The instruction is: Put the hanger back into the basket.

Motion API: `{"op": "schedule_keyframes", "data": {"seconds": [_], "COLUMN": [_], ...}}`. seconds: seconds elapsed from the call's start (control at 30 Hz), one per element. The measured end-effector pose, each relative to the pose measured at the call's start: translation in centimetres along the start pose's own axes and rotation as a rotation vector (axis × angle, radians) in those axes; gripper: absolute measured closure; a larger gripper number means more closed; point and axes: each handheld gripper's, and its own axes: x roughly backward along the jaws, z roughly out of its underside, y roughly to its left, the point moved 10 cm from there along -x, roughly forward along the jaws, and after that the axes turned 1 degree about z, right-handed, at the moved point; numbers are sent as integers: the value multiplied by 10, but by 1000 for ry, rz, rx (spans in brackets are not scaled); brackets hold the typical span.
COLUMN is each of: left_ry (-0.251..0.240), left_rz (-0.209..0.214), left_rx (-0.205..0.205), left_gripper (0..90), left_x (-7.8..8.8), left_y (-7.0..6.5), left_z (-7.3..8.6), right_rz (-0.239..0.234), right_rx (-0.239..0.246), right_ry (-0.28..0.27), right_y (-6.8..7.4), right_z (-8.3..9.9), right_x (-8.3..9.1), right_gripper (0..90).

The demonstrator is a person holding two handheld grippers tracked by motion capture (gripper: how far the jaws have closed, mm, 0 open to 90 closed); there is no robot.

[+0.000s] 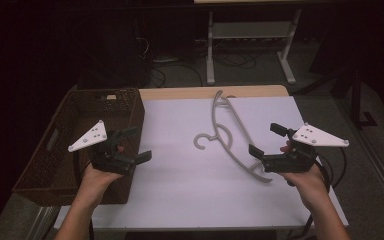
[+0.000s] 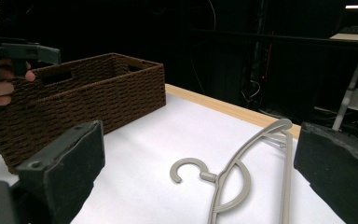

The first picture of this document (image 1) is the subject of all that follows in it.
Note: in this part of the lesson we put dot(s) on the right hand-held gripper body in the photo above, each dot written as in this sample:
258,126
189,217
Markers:
300,150

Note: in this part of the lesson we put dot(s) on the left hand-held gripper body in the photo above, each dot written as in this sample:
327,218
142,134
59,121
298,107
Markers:
104,153

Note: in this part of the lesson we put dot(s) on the brown woven basket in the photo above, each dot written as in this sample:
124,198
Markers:
80,146

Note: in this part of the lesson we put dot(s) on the grey plastic clothes hanger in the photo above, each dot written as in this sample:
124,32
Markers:
228,138

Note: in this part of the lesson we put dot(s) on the person's left hand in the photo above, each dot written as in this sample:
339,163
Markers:
99,180

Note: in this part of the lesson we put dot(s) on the person's right hand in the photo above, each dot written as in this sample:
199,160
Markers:
305,186

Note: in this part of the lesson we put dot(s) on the white table mat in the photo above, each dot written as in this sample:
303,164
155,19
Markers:
203,160

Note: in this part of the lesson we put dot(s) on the black metal stand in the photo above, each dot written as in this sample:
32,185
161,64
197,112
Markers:
356,96

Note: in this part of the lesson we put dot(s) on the white metal table frame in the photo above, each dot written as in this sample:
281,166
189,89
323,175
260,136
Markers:
250,43

